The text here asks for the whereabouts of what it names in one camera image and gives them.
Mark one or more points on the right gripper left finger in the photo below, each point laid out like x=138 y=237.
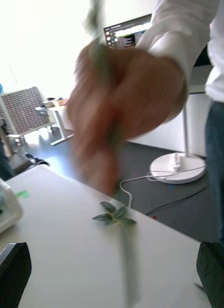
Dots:
x=13 y=276

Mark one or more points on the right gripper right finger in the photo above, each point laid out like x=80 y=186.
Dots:
x=215 y=272

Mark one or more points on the red rose with green leaves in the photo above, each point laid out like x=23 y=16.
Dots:
x=127 y=264

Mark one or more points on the person's hand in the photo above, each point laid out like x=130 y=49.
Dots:
x=140 y=96

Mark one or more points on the shallow white box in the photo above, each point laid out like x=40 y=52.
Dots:
x=10 y=216

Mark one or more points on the white round floor stand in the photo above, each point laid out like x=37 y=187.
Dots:
x=179 y=173

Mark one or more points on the loose green leaf twig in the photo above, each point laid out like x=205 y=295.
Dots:
x=109 y=207

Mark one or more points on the white desk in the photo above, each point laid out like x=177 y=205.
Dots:
x=60 y=130

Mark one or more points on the chair with woven back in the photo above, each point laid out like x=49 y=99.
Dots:
x=22 y=110

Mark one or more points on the person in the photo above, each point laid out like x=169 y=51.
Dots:
x=184 y=24

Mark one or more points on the large screen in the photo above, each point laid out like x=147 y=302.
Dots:
x=126 y=36

